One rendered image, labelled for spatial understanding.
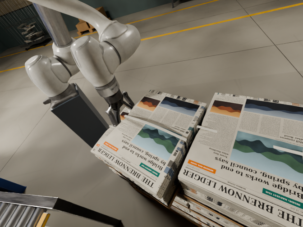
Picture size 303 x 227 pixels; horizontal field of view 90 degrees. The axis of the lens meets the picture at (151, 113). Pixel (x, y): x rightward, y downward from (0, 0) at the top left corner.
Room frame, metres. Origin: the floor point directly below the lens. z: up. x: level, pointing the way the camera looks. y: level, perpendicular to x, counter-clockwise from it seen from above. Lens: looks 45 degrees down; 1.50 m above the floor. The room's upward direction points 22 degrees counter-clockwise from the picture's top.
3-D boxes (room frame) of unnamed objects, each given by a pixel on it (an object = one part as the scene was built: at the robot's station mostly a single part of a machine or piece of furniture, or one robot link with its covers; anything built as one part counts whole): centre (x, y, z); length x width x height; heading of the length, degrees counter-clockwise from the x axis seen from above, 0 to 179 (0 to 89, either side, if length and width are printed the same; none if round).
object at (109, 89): (0.54, 0.12, 1.19); 0.09 x 0.09 x 0.06
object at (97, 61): (0.55, 0.11, 1.30); 0.13 x 0.11 x 0.16; 129
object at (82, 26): (7.13, 0.83, 0.28); 1.20 x 0.80 x 0.56; 66
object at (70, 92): (0.96, 0.53, 1.03); 0.22 x 0.18 x 0.06; 103
